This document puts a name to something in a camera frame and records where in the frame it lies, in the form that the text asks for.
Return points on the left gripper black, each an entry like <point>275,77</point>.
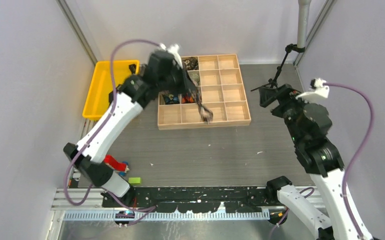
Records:
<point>183,88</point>

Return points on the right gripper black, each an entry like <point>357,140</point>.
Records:
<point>285,94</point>

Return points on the pink floral black tie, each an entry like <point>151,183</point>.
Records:
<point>206,115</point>

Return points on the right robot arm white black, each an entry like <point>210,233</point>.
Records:
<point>322,161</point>

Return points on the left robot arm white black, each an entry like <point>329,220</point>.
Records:
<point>87,155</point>

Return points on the blue paisley rolled tie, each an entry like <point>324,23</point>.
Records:
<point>170,99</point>

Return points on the dark brown floral rolled tie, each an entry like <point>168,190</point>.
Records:
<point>191,63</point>

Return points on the black patterned tie in bin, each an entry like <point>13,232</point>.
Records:
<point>132,68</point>

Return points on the olive paisley rolled tie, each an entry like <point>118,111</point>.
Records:
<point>195,77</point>

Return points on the orange navy striped rolled tie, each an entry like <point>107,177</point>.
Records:
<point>188,99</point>

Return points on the wooden compartment tray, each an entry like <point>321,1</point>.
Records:
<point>222,90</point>

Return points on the yellow plastic bin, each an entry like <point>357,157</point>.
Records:
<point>97,100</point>

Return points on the black mini tripod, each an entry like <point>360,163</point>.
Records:
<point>273,82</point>

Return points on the red toy truck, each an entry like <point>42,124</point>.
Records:
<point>120,167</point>

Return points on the green block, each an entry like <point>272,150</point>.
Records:
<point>135,180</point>

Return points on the grey vertical pole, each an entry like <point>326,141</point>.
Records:
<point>302,23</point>

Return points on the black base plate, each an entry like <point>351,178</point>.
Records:
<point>235,199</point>

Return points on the aluminium rail frame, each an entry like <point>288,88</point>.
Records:
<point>100,206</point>

